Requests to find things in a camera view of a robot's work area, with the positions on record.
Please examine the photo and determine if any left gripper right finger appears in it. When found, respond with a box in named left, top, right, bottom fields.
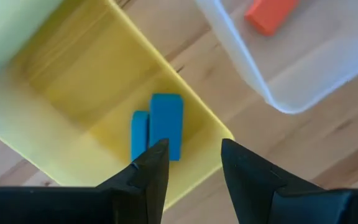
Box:
left=221, top=139, right=352, bottom=224

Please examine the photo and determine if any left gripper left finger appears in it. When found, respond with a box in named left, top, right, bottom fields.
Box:
left=96, top=139, right=170, bottom=224

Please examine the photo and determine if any long blue block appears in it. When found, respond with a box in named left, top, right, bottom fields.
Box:
left=131, top=110, right=150, bottom=162

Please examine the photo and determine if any blue rectangular block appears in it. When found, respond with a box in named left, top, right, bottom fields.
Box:
left=149, top=93, right=185, bottom=162

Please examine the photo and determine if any orange rectangular block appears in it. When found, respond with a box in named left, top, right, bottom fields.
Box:
left=244, top=0, right=301, bottom=37

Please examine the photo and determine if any yellow plastic bin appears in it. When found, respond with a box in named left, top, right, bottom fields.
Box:
left=0, top=0, right=235, bottom=212

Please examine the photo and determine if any clear plastic bin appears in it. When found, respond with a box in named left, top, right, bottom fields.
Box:
left=194, top=0, right=358, bottom=114

